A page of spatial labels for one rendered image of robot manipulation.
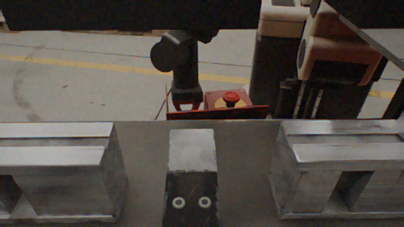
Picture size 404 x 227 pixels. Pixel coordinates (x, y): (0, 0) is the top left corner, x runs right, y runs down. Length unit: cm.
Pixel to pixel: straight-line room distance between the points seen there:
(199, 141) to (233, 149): 18
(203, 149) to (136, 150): 20
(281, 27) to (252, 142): 88
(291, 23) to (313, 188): 99
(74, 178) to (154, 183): 11
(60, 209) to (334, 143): 29
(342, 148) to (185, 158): 15
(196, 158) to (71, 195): 15
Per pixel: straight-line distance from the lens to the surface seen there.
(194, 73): 59
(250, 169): 37
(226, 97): 61
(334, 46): 98
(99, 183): 28
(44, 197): 32
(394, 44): 46
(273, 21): 123
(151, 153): 39
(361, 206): 35
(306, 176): 28
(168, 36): 51
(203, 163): 20
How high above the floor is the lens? 115
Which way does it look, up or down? 38 degrees down
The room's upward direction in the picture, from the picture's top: straight up
